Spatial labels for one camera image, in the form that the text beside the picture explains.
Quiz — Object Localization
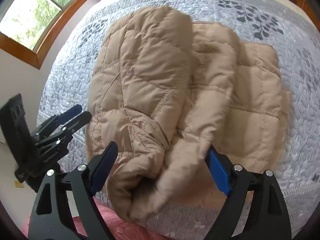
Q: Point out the side window wooden frame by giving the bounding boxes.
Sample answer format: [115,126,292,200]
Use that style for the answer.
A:
[1,0,88,69]

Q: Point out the pink knitted sleeve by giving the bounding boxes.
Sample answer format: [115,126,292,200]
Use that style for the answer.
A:
[21,197,173,240]

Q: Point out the beige quilted jacket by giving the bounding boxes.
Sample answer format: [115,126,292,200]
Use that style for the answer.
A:
[85,6,290,221]

